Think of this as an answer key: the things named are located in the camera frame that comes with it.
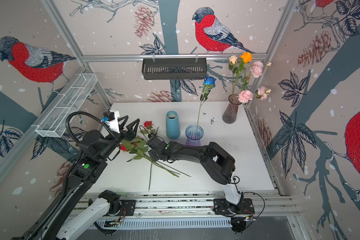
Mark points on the cream peach artificial rose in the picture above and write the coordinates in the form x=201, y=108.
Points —
x=232, y=66

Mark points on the pink grey glass vase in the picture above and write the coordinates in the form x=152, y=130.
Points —
x=230, y=114

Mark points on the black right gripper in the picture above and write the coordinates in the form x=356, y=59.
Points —
x=153, y=153

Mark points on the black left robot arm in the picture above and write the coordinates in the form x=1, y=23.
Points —
x=95, y=152

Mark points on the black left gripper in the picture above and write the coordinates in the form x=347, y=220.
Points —
x=130, y=133

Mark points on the white wire mesh shelf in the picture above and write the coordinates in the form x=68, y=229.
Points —
x=54, y=124

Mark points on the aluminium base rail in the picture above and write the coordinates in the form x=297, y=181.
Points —
x=165, y=212

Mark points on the orange artificial rose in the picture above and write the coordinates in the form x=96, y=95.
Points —
x=243, y=69

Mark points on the blue artificial rose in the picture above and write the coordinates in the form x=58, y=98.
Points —
x=209, y=84

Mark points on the blue purple glass vase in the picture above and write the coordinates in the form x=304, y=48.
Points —
x=194, y=134

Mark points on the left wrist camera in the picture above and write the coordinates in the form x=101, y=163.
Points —
x=110, y=118

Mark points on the pink peony spray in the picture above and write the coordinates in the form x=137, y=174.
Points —
x=261, y=93
x=257, y=69

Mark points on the teal ceramic vase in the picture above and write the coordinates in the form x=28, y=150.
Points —
x=172, y=125

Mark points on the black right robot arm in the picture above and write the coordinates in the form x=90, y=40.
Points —
x=218, y=163

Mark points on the black hanging wire basket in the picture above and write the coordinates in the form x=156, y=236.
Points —
x=174, y=69

